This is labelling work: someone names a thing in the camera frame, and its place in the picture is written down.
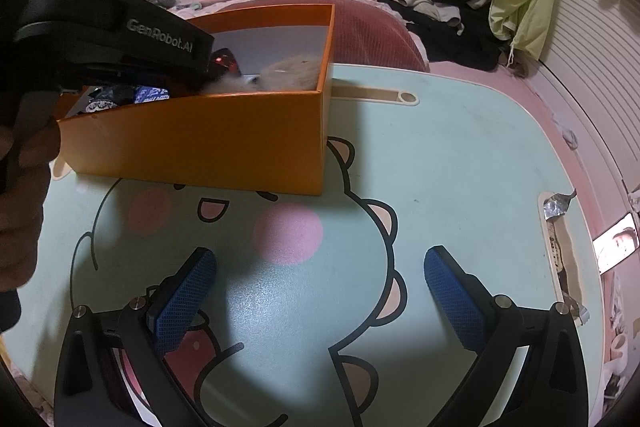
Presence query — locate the crumpled foil wrapper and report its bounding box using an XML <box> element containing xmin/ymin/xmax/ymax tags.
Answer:
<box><xmin>542</xmin><ymin>188</ymin><xmax>578</xmax><ymax>222</ymax></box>
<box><xmin>562</xmin><ymin>292</ymin><xmax>591</xmax><ymax>327</ymax></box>

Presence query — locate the dark red packet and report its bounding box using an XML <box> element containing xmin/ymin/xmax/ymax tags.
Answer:
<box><xmin>210</xmin><ymin>48</ymin><xmax>242</xmax><ymax>78</ymax></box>

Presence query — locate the mint cartoon lap table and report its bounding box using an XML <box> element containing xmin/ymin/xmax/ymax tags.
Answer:
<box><xmin>10</xmin><ymin>63</ymin><xmax>591</xmax><ymax>427</ymax></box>

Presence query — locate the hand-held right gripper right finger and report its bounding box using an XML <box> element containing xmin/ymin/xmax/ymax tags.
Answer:
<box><xmin>424</xmin><ymin>245</ymin><xmax>588</xmax><ymax>427</ymax></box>

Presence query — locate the red ribbed pillow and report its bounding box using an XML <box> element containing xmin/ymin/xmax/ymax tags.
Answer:
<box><xmin>217</xmin><ymin>0</ymin><xmax>431</xmax><ymax>72</ymax></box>

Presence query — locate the person's left hand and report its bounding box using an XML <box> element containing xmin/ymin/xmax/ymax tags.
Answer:
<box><xmin>0</xmin><ymin>114</ymin><xmax>62</xmax><ymax>293</ymax></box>

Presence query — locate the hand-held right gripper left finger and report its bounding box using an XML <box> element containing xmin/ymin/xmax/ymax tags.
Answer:
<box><xmin>54</xmin><ymin>247</ymin><xmax>219</xmax><ymax>427</ymax></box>

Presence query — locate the dark teal patterned packet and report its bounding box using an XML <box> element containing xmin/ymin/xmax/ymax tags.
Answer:
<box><xmin>75</xmin><ymin>86</ymin><xmax>136</xmax><ymax>114</ymax></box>

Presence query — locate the lit phone screen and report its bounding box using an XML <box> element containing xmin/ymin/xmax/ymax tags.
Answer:
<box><xmin>592</xmin><ymin>213</ymin><xmax>640</xmax><ymax>275</ymax></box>

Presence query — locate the beige furry plush keychain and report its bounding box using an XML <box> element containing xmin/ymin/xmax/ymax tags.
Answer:
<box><xmin>247</xmin><ymin>53</ymin><xmax>323</xmax><ymax>94</ymax></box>

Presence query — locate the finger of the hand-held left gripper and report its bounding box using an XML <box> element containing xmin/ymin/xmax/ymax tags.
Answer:
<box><xmin>82</xmin><ymin>59</ymin><xmax>211</xmax><ymax>98</ymax></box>

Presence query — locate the blue printed packet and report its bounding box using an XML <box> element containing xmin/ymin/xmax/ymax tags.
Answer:
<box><xmin>134</xmin><ymin>85</ymin><xmax>172</xmax><ymax>104</ymax></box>

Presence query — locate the orange cardboard box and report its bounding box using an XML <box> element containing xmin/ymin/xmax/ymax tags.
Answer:
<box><xmin>56</xmin><ymin>3</ymin><xmax>336</xmax><ymax>196</ymax></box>

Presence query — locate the white louvered closet door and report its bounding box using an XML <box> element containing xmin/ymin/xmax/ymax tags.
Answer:
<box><xmin>530</xmin><ymin>0</ymin><xmax>640</xmax><ymax>208</ymax></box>

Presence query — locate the beige crumpled garment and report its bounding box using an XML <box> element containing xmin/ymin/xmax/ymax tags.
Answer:
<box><xmin>397</xmin><ymin>0</ymin><xmax>465</xmax><ymax>35</ymax></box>

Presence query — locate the small grey cloth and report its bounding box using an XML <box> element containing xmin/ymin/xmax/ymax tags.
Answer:
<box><xmin>552</xmin><ymin>112</ymin><xmax>581</xmax><ymax>152</ymax></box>

